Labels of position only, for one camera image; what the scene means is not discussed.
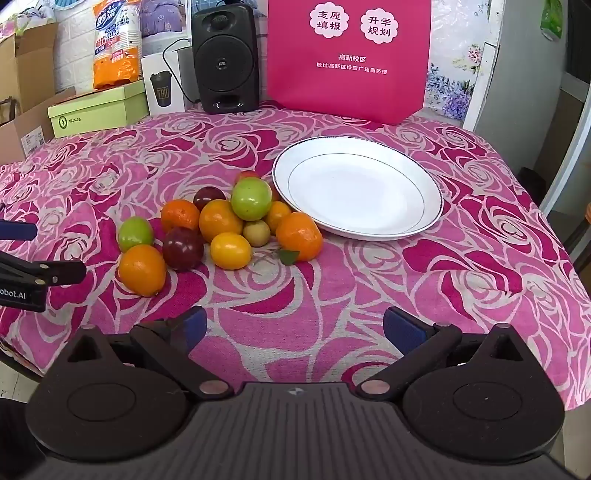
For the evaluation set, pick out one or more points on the black speaker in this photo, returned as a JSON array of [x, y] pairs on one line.
[[226, 60]]

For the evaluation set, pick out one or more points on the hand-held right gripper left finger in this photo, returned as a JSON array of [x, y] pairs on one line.
[[191, 325]]

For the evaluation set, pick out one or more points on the small green apple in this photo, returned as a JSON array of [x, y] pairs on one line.
[[135, 233]]

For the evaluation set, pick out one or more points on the green packet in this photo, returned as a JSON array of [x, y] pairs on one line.
[[552, 18]]

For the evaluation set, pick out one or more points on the floral cloth bundle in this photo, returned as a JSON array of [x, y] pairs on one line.
[[14, 27]]

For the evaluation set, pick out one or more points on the black bin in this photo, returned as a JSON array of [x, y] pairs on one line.
[[531, 184]]

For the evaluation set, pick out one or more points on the light green box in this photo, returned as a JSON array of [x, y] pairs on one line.
[[101, 115]]

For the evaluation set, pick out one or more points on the purple bedding poster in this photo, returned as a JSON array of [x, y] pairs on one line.
[[161, 23]]

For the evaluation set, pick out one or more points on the tangerine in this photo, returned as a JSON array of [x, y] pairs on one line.
[[178, 214], [300, 236]]

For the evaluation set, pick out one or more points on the yellow orange citrus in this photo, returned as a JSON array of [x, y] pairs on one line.
[[230, 251]]

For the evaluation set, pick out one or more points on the magenta bag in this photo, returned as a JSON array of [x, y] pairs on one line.
[[346, 92]]

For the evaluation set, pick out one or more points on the round orange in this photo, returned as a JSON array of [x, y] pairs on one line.
[[219, 220]]

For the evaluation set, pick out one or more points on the small orange citrus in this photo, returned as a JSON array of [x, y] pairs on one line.
[[278, 214]]

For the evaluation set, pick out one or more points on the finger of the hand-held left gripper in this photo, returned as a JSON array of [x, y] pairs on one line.
[[18, 230], [60, 272]]

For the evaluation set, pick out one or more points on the smooth orange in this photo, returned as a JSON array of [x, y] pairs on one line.
[[142, 271]]

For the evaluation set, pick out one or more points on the white box with cup print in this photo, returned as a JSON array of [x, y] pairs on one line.
[[154, 64]]

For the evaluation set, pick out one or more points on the small dark plum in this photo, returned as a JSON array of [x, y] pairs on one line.
[[207, 196]]

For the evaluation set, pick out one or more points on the white plate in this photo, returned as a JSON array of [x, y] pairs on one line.
[[360, 184]]

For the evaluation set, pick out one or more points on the flat cardboard box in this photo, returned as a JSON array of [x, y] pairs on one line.
[[23, 134]]

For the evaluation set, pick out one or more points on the orange packet of paper cups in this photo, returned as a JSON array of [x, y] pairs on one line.
[[115, 69]]

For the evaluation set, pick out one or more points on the large green apple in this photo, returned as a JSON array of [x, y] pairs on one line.
[[251, 198]]

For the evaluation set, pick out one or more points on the large dark red plum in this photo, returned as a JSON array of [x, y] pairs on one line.
[[182, 249]]

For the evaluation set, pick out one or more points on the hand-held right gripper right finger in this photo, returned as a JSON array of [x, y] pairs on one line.
[[401, 327]]

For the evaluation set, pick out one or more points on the large blue paper fan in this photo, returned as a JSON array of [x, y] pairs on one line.
[[74, 2]]

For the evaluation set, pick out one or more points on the pink rose tablecloth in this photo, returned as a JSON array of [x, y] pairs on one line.
[[323, 286]]

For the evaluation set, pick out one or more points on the floral printed sheet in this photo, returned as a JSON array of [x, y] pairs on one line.
[[448, 92]]

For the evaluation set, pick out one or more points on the green leaf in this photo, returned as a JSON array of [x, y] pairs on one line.
[[288, 257]]

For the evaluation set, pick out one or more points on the small yellow plum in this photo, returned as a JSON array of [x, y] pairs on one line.
[[256, 233]]

